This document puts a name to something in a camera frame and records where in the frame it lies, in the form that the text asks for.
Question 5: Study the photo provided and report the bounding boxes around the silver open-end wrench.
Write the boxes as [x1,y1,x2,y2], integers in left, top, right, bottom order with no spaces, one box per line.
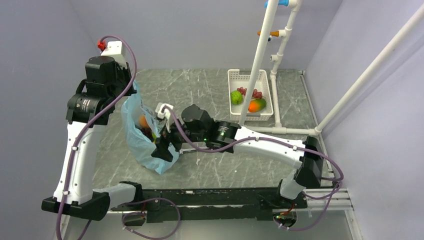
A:
[179,148,198,155]

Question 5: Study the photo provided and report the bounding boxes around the orange green fake mango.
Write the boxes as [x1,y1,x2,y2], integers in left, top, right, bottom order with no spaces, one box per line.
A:
[248,98,267,113]

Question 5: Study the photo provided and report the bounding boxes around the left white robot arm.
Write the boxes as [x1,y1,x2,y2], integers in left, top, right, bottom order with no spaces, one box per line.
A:
[41,56,144,221]

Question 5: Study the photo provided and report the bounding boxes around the light blue cartoon plastic bag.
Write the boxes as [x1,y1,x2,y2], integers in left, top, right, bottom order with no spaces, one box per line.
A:
[120,82,180,175]

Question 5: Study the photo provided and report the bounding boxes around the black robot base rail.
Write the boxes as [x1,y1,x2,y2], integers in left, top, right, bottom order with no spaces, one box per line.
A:
[112,187,308,223]

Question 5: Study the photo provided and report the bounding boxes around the orange red fake peach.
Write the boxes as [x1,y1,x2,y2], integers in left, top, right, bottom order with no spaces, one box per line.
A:
[138,115,151,129]

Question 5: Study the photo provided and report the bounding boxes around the red fake grapes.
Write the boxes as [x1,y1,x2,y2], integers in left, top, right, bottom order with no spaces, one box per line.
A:
[237,86,264,100]

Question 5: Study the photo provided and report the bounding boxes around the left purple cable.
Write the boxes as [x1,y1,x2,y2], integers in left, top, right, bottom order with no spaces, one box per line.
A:
[55,34,181,240]

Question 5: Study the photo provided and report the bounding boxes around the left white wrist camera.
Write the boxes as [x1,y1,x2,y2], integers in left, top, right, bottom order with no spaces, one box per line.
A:
[97,40,128,69]

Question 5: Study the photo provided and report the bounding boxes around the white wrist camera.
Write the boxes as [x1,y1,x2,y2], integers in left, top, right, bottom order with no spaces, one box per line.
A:
[97,40,128,69]
[155,102,174,133]

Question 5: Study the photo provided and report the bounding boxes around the dark fake fruit in bag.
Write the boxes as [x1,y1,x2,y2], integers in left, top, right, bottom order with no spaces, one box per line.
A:
[140,128,157,142]

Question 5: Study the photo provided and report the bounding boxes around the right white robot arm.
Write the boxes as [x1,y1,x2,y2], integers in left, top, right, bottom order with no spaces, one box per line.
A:
[151,103,323,208]

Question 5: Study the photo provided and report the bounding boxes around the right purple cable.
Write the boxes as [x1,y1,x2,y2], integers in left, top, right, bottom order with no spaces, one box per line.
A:
[162,105,345,232]

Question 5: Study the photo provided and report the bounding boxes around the purple cable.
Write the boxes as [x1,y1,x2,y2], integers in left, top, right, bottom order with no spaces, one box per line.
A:
[162,105,345,232]
[55,34,181,240]

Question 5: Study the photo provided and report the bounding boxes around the white PVC pipe frame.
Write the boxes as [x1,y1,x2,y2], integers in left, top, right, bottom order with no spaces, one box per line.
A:
[237,0,424,137]

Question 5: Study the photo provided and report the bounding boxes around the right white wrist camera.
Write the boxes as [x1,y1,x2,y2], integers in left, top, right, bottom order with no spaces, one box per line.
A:
[155,102,174,133]

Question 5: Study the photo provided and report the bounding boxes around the green fake fruit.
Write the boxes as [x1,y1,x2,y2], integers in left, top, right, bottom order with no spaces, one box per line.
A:
[229,90,244,105]

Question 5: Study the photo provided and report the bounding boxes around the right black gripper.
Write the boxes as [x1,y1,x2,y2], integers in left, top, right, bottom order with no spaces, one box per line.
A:
[151,114,207,163]

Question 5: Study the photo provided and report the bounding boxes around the white perforated plastic basket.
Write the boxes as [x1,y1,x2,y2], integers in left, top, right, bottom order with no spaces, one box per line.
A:
[227,68,275,121]

